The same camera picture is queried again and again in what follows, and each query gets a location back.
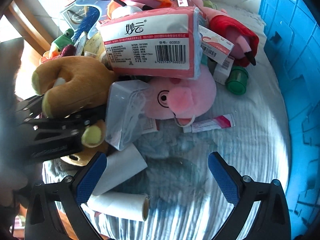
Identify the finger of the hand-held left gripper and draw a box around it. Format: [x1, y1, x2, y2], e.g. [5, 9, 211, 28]
[45, 104, 107, 132]
[15, 95, 47, 120]

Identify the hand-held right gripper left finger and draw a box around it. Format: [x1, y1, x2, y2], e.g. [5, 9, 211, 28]
[24, 151, 108, 240]

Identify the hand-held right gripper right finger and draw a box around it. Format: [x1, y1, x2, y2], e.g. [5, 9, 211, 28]
[208, 151, 292, 240]

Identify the brown bear plush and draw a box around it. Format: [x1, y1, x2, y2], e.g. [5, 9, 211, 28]
[31, 56, 118, 167]

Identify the blue plastic crate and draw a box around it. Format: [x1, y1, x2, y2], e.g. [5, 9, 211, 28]
[259, 0, 320, 240]

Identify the white lint roller refill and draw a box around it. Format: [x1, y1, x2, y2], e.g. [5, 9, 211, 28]
[86, 192, 150, 222]

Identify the grey striped bed sheet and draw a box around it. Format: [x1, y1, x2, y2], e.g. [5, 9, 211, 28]
[42, 0, 292, 240]

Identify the pink ointment tube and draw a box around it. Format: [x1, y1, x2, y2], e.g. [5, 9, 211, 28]
[182, 114, 235, 133]

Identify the small white and red box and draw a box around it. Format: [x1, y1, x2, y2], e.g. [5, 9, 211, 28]
[142, 119, 159, 133]

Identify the green duck plush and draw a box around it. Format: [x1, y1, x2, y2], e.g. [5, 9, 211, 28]
[49, 29, 75, 58]

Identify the black and white box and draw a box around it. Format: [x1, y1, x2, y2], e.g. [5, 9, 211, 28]
[75, 34, 87, 55]

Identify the pale yellow packet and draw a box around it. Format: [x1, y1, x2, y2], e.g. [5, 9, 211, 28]
[86, 34, 105, 53]

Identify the large pink pig head plush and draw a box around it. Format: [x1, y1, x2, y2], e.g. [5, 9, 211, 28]
[142, 67, 217, 127]

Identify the thick pink tissue pack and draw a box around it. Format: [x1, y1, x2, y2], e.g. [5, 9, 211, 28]
[96, 6, 200, 79]

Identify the blue plastic hanger toy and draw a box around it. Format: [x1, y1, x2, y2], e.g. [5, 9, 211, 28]
[74, 5, 100, 39]

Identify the black gift box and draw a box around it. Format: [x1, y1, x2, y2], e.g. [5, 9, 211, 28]
[59, 0, 100, 32]

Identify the green plastic cup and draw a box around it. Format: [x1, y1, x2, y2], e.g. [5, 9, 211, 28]
[226, 66, 249, 95]

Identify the white and pink insole packet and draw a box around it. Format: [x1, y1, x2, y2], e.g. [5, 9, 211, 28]
[199, 25, 235, 63]

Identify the pig plush in red dress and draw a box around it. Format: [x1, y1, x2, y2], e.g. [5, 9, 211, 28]
[200, 6, 260, 67]

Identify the clear plastic box with cable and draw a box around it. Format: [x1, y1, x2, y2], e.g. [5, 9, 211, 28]
[105, 80, 152, 150]

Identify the wooden wall pillar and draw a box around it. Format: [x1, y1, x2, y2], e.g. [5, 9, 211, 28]
[7, 0, 50, 55]

